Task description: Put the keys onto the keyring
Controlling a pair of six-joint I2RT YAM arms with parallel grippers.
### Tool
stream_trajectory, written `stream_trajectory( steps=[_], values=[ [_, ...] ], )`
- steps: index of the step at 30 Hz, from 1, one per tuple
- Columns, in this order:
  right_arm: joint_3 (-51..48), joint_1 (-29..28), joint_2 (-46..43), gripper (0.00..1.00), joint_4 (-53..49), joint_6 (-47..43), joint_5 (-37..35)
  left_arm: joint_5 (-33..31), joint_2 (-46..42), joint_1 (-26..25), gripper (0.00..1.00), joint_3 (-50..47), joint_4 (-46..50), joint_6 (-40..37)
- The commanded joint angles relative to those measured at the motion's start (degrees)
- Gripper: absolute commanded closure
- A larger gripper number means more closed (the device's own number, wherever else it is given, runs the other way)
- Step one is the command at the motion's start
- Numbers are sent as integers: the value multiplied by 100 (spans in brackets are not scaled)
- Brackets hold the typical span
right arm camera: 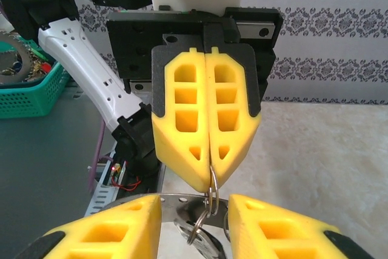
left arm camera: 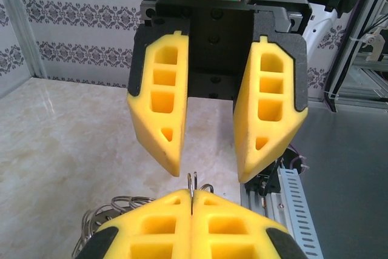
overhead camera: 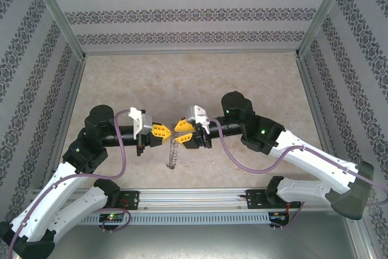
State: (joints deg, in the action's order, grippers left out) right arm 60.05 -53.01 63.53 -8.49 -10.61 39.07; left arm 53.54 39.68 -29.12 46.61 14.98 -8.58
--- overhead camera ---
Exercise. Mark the aluminium side rail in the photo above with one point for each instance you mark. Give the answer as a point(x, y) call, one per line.
point(309, 89)
point(75, 89)

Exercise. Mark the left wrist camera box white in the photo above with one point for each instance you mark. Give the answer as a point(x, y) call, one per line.
point(141, 122)

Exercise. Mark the aluminium rear rail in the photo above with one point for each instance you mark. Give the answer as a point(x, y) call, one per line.
point(194, 53)

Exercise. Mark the aluminium frame post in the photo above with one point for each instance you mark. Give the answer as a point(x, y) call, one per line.
point(54, 13)
point(324, 13)

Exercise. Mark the aluminium mounting rail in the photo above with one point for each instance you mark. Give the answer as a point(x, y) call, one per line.
point(194, 198)

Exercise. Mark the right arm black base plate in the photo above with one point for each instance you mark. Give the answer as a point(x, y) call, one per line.
point(256, 199)

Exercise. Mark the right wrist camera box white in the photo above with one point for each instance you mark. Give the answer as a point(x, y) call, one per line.
point(197, 115)

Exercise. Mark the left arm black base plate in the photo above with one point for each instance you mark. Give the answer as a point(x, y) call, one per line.
point(133, 199)

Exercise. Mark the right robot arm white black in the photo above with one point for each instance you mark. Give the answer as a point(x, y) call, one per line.
point(318, 159)

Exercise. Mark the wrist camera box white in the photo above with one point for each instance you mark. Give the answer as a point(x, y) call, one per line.
point(141, 122)
point(197, 115)

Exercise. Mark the grey metal panel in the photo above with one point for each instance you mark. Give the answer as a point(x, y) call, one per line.
point(194, 244)

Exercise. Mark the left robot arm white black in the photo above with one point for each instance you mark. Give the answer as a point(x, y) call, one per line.
point(45, 204)

